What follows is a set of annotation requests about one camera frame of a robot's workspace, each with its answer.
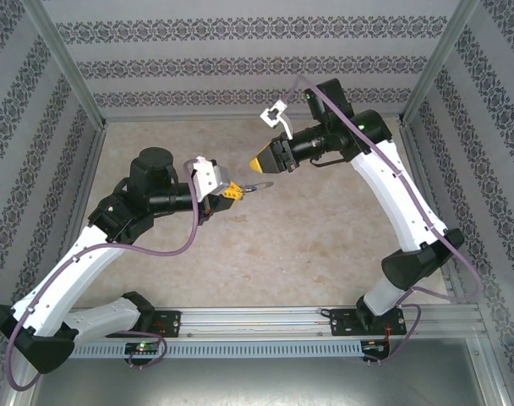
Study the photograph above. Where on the grey sheet metal panel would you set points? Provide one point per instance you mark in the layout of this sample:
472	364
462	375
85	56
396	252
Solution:
261	380

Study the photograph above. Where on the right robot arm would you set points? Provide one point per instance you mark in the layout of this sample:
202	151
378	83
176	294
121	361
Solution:
392	190

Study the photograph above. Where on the aluminium side rail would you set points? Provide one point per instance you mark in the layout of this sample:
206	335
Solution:
409	139
88	169

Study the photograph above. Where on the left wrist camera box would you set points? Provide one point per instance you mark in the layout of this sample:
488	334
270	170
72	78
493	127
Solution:
210	175

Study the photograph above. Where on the aluminium mounting rail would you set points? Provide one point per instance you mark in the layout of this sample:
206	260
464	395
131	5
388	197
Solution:
253	321

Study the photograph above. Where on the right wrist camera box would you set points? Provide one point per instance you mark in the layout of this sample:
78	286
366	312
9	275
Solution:
274	116

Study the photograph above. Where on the small circuit board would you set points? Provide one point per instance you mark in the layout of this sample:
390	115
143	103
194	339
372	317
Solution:
375	347
142	347

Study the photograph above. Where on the aluminium frame post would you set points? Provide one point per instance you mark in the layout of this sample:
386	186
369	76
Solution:
439	63
67	63

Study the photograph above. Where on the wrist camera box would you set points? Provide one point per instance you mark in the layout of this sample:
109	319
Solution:
210	175
274	116

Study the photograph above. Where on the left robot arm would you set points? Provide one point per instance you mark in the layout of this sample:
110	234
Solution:
71	275

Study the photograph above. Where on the grey key holder with rings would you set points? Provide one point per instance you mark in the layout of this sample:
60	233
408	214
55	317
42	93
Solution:
263	184

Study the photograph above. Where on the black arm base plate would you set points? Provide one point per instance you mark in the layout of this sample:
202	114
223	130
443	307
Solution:
346	323
168	323

